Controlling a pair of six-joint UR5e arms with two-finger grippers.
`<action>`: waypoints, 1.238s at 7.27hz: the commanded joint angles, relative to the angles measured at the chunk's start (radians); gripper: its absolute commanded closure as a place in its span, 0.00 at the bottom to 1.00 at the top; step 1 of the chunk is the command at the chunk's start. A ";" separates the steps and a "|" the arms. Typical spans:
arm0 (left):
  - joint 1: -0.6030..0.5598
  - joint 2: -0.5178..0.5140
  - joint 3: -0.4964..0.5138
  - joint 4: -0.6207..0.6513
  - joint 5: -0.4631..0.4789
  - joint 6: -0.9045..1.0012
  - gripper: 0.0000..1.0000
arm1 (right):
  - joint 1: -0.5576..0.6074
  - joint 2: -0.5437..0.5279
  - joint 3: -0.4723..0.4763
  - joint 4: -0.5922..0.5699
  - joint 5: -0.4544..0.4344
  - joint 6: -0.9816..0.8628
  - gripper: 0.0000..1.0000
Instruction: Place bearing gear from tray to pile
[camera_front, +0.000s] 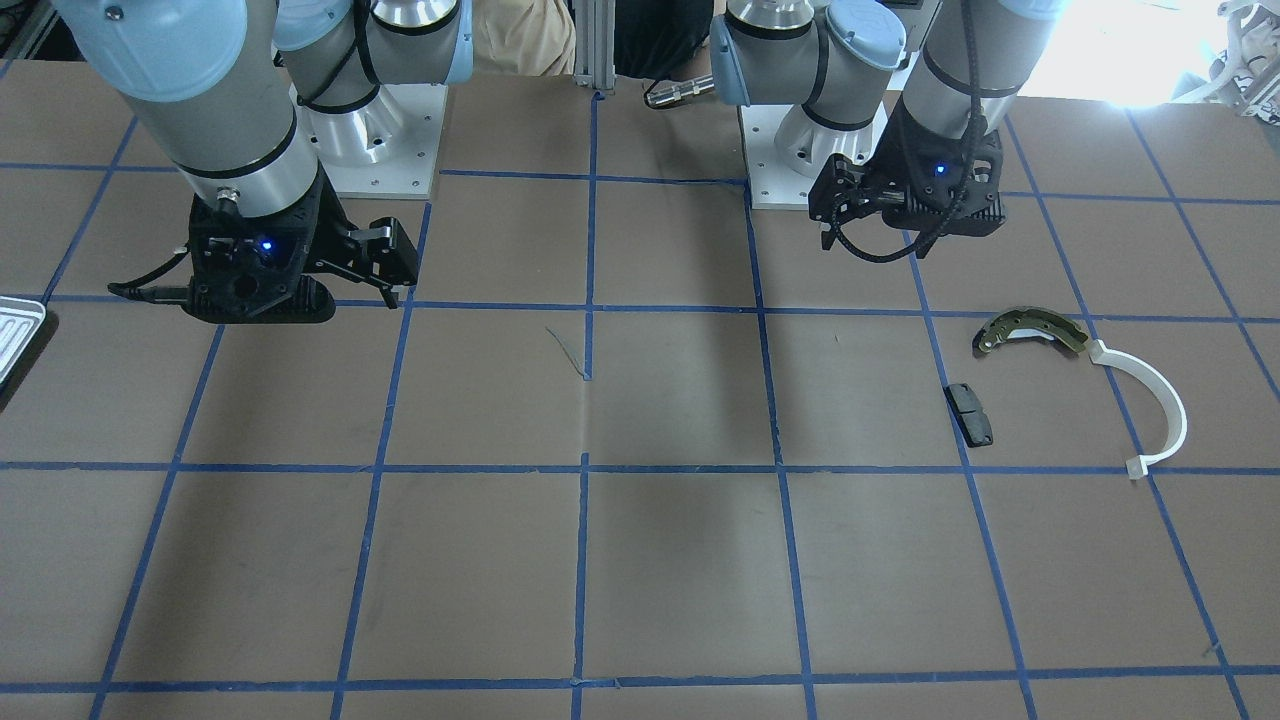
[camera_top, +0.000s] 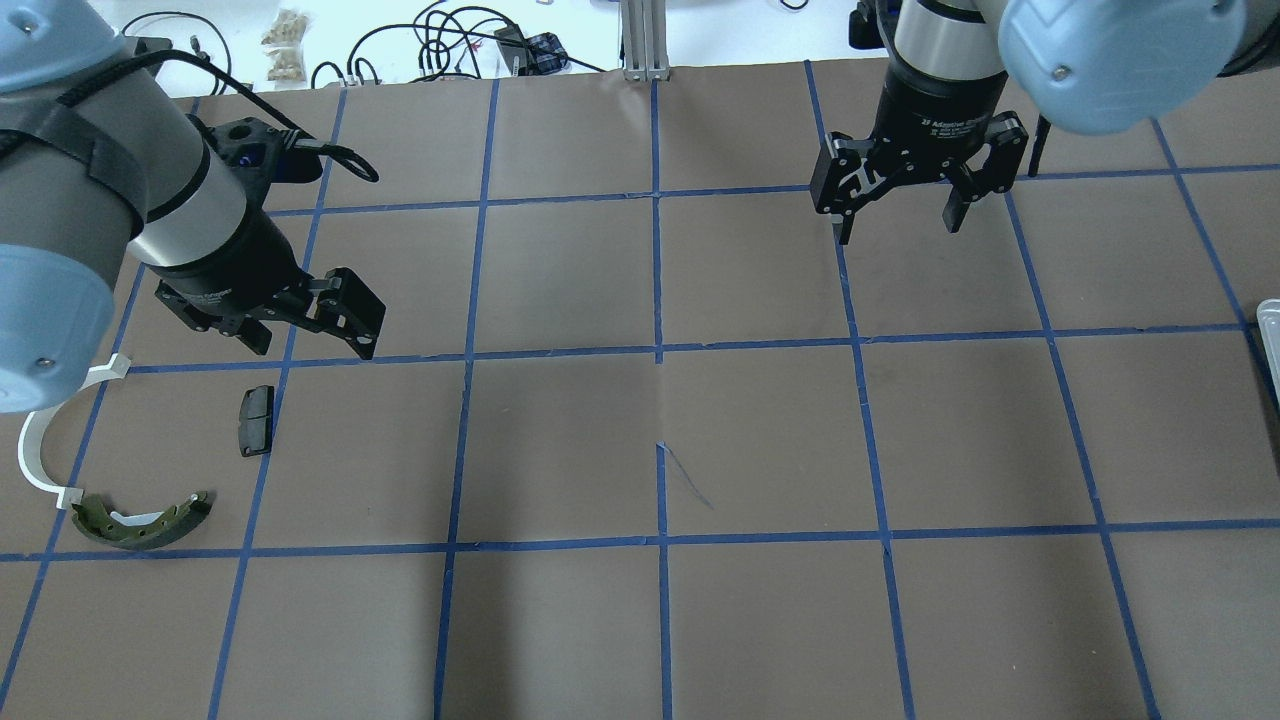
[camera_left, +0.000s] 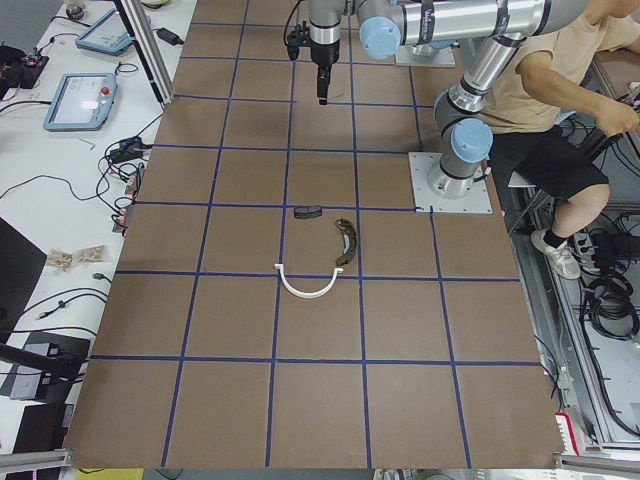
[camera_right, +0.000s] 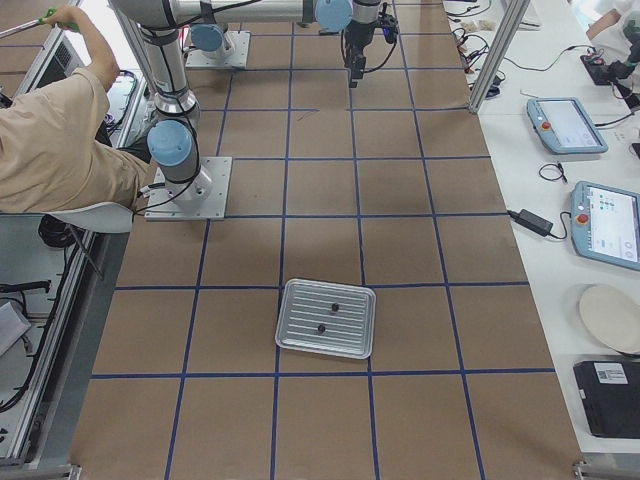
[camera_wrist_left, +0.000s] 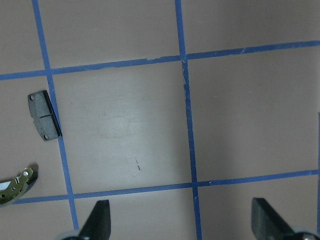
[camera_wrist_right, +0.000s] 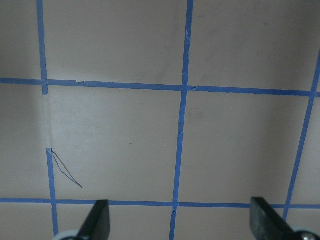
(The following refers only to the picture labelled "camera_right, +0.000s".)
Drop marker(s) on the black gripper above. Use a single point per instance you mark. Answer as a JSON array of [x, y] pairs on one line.
[[358, 35]]

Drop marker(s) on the blue teach pendant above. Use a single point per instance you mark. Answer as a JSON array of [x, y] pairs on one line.
[[564, 127], [605, 224]]

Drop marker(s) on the lower blue teach pendant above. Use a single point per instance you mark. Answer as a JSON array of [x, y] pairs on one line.
[[605, 224]]

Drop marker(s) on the silver ridged metal tray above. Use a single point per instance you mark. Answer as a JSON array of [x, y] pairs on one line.
[[306, 304]]

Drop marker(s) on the aluminium frame post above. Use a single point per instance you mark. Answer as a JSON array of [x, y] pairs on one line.
[[508, 26]]

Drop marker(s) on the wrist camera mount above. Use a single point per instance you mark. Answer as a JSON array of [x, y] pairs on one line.
[[389, 26]]

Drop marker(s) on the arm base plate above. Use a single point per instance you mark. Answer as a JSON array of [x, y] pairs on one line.
[[205, 198], [215, 49]]

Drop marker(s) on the black power adapter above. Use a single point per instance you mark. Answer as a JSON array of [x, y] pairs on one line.
[[531, 221]]

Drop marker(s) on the seated person beige shirt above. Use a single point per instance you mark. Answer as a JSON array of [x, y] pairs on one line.
[[55, 151]]

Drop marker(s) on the white chair seat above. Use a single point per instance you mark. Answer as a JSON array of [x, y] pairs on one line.
[[103, 217]]

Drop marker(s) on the black box with label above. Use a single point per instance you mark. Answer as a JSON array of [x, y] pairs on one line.
[[609, 391]]

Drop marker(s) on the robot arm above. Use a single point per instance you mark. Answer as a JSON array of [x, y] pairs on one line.
[[192, 181], [331, 16]]

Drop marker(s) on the upper blue teach pendant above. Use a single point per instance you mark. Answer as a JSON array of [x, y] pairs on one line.
[[564, 127]]

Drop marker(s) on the beige round plate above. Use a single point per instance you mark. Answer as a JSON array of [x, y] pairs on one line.
[[611, 317]]

